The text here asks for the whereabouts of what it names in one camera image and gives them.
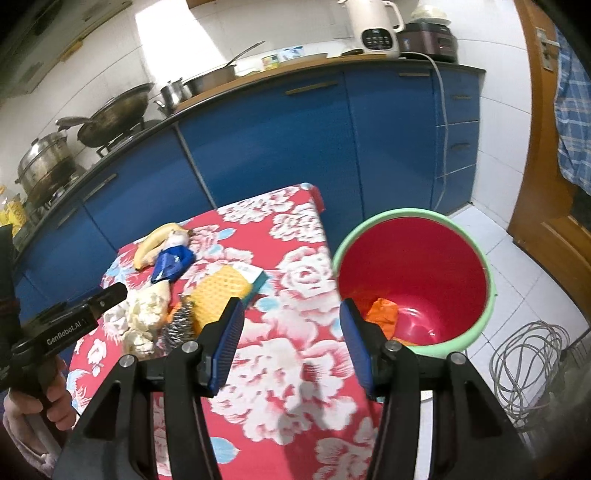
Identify steel wool scrubber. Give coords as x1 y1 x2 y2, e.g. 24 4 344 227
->
161 296 194 354

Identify orange plastic bag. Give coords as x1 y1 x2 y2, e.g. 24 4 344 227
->
365 298 414 346

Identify blue plastic wrapper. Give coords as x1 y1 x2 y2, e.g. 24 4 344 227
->
150 245 195 284

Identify blue kitchen base cabinets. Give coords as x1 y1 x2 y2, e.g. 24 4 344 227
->
15 60 484 319

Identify left hand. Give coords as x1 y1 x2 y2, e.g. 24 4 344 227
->
4 357 76 438

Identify red floral tablecloth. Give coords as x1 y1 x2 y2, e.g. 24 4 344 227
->
64 182 385 480

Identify red bucket green rim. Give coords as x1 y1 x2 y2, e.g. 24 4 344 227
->
332 208 497 358

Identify garlic bulb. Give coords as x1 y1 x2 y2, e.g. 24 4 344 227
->
164 230 192 249

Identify yellow banana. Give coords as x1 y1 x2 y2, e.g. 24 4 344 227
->
133 223 187 271

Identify steel steamer pot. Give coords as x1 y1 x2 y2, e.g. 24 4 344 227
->
15 131 76 208

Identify gas stove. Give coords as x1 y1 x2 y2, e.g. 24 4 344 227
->
50 119 160 203

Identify wooden door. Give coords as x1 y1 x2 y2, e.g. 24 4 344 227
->
509 1 590 318

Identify black wok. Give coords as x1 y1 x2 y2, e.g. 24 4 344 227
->
55 82 153 148

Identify small steel pot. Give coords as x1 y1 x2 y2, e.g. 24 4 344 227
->
153 78 190 116

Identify yellow food package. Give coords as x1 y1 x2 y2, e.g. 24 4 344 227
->
262 54 280 71

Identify blue plaid shirt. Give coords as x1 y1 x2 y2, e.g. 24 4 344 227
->
554 29 591 195

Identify dark rice cooker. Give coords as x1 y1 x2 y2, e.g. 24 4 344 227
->
397 6 458 63

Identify white electric kettle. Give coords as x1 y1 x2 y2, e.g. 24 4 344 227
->
339 0 406 59

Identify grey coiled cable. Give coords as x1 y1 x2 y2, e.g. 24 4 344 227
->
489 320 574 428

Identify white power cord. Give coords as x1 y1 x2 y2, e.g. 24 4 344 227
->
400 51 452 213

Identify silver door handle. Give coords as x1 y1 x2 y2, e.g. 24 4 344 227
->
536 27 560 72

